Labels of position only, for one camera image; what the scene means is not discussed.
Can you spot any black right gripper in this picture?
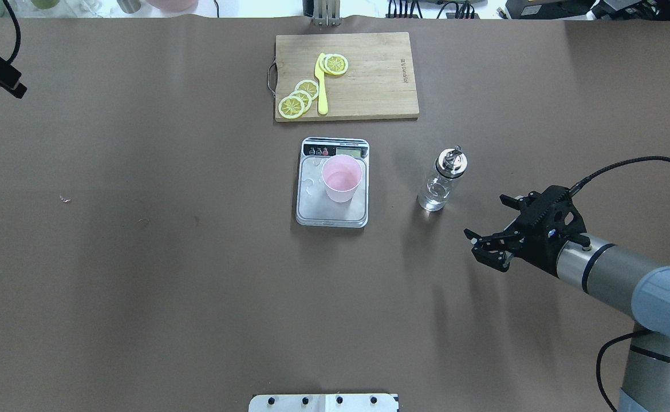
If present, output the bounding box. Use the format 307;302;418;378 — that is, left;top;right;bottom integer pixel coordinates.
464;185;590;277

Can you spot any pink plastic cup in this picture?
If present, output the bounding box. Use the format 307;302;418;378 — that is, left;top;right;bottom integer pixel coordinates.
320;154;364;203

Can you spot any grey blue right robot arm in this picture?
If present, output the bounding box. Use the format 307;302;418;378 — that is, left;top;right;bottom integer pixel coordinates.
464;185;670;411

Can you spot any glass sauce bottle metal spout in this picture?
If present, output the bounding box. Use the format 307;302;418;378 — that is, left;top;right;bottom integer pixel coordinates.
417;145;468;213

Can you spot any digital kitchen scale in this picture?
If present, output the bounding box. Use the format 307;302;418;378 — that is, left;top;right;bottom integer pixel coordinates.
295;137;370;229

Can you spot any bamboo cutting board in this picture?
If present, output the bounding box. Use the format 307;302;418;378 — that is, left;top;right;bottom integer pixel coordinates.
274;32;420;122

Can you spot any lemon slice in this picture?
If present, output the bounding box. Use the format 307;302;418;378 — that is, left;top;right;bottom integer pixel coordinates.
294;79;320;100
278;96;307;120
324;54;350;76
317;54;328;74
290;90;312;114

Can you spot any yellow plastic knife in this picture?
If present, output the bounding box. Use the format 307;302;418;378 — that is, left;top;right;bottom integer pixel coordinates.
314;53;328;116

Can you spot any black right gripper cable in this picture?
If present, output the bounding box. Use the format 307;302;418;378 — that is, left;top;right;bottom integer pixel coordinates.
569;156;670;412

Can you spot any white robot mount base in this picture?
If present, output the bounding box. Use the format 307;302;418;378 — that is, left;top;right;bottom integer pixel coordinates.
248;393;400;411

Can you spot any aluminium frame post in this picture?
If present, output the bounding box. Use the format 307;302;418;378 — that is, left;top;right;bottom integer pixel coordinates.
312;0;342;27

